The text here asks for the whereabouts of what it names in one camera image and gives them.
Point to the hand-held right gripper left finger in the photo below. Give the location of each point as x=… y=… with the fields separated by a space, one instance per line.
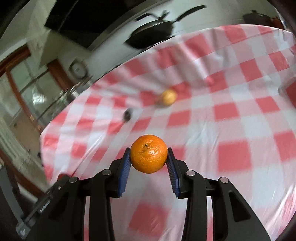
x=123 y=171

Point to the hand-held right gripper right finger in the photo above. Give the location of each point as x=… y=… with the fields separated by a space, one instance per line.
x=173 y=173

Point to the orange mandarin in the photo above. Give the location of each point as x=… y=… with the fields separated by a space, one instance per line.
x=149 y=154

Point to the small wrinkled dark plum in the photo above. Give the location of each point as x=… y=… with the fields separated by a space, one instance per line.
x=127 y=114

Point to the pink checked plastic tablecloth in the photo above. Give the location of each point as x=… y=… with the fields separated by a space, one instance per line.
x=231 y=129

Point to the striped yellow melon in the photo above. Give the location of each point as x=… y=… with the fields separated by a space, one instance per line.
x=168 y=97

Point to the round grey cooker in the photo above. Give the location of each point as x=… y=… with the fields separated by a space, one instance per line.
x=78 y=69

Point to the wooden framed glass door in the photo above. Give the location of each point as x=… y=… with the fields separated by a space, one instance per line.
x=57 y=69

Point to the black frying pan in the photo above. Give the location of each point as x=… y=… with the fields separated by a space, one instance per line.
x=150 y=34

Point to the black range hood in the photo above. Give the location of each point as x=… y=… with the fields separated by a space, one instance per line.
x=81 y=18

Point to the dark cooking pot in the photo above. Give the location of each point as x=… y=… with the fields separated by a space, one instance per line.
x=261 y=19

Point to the wooden door frame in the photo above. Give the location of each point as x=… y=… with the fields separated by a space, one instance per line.
x=23 y=176

